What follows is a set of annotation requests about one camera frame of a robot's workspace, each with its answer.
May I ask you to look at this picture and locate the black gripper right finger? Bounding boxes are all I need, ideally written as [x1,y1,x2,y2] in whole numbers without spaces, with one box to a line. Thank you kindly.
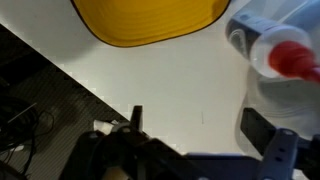
[239,107,278,158]

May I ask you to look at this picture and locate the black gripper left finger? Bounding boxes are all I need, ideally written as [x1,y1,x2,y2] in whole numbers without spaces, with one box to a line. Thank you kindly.
[129,104,145,134]

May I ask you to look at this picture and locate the gray cap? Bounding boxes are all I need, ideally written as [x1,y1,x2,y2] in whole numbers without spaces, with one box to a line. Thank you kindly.
[233,0,320,158]

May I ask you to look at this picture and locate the white glue bottle red cap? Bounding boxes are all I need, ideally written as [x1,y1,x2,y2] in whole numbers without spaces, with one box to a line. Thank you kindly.
[225,9,320,84]

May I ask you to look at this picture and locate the navy cap with yellow logo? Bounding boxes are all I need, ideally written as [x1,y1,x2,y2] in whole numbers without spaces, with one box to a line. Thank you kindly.
[70,0,232,48]

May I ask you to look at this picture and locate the black cable bundle on floor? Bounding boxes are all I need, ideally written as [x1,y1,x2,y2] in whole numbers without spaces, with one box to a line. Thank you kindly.
[0,94,56,180]

